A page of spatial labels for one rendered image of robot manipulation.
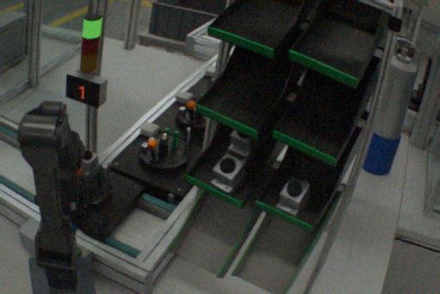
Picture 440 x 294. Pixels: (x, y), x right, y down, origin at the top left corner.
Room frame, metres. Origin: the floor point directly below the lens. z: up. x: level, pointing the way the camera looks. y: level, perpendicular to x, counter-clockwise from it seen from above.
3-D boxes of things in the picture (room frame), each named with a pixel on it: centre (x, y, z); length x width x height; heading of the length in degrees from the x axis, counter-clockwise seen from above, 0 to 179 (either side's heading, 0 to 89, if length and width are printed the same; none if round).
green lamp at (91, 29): (1.16, 0.37, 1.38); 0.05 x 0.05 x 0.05
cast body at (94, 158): (1.03, 0.32, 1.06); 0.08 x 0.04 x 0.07; 163
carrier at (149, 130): (1.24, 0.15, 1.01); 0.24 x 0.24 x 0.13; 73
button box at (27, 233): (0.81, 0.37, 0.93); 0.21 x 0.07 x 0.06; 73
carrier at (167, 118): (1.47, 0.08, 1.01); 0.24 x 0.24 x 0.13; 73
